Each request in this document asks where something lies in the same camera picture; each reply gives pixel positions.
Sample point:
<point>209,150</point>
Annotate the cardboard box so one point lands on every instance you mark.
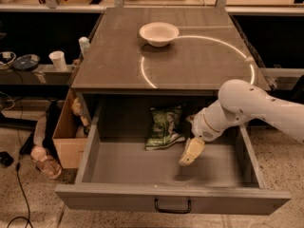
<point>70,135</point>

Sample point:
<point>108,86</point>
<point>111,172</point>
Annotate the green jalapeno chip bag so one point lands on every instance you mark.
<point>164,131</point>

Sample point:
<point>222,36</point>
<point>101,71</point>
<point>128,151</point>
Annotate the white plastic bottle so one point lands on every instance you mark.
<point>84,44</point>

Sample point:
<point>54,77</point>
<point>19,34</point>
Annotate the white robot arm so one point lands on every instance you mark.
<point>238,103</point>

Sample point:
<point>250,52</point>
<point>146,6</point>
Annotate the white paper cup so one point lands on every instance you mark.
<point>58,59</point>

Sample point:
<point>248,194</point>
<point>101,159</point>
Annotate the grey counter cabinet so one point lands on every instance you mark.
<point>208,52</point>

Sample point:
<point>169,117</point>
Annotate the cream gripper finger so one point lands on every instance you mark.
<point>192,150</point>

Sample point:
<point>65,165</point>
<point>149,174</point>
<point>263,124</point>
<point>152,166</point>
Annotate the small black floor object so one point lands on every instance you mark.
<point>5,159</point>

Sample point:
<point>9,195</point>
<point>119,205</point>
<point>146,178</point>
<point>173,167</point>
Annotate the white bowl with items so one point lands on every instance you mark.
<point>6,59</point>

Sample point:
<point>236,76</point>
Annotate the grey low shelf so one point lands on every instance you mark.
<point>42,75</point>

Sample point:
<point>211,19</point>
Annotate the black drawer handle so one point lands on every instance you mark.
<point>172,206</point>

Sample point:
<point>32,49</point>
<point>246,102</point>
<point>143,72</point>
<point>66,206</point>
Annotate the grey open top drawer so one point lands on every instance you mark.
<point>117,173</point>

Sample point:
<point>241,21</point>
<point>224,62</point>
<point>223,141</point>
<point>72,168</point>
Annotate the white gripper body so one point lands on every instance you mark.
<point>201,123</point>

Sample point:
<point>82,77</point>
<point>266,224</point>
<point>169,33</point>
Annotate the dark round plate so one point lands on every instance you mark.
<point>26,62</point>

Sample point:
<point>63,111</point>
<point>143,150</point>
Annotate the white paper bowl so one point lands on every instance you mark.
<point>159,34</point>

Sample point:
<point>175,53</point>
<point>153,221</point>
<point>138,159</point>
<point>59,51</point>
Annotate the clear plastic bottle on floor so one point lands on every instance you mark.
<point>45,162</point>

